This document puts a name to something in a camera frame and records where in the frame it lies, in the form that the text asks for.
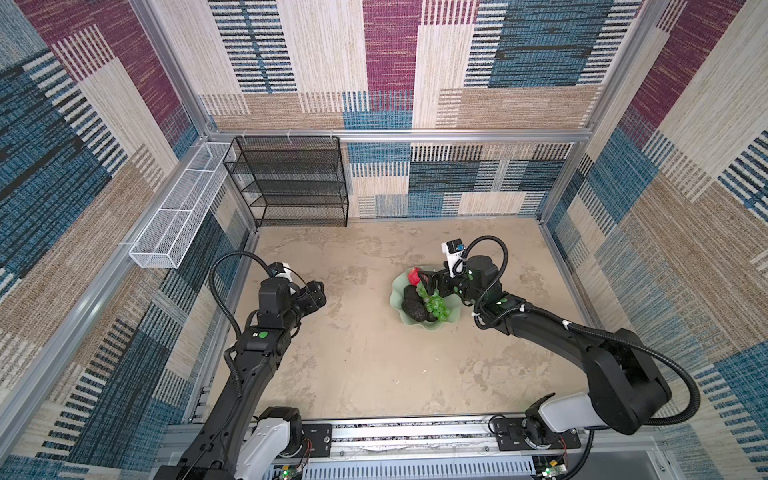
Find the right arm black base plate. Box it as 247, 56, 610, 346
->
488, 415, 582, 451

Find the light green scalloped fruit bowl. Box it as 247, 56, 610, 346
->
390, 267, 464, 331

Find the black wire shelf rack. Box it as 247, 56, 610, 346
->
224, 136, 349, 228

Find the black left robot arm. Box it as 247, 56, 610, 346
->
155, 250, 327, 479

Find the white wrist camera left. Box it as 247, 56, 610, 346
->
268, 262, 298, 281

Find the green fake grape bunch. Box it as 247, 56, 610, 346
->
416, 283, 451, 323

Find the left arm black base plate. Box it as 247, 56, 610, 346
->
297, 423, 333, 459

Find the white wire mesh basket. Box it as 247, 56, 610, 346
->
129, 142, 229, 269

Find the dark fake avocado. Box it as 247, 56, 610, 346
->
401, 298, 432, 323
403, 285, 421, 301

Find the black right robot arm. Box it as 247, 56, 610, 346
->
419, 235, 701, 449

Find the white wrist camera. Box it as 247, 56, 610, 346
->
441, 239, 465, 278
268, 262, 298, 281

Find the aluminium mounting rail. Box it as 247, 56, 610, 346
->
149, 410, 667, 480

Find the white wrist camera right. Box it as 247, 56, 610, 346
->
441, 239, 465, 278

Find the red fake apple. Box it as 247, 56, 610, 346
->
407, 267, 421, 286

